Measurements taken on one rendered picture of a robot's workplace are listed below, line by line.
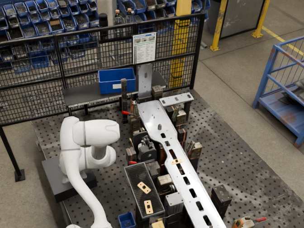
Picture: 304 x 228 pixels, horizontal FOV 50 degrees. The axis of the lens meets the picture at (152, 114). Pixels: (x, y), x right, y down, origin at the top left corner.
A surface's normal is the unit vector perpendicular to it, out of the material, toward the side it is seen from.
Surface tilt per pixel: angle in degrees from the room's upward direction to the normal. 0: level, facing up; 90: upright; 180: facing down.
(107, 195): 0
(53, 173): 4
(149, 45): 90
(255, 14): 91
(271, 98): 0
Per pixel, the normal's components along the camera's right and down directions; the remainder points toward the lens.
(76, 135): 0.07, -0.04
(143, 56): 0.34, 0.67
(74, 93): 0.04, -0.71
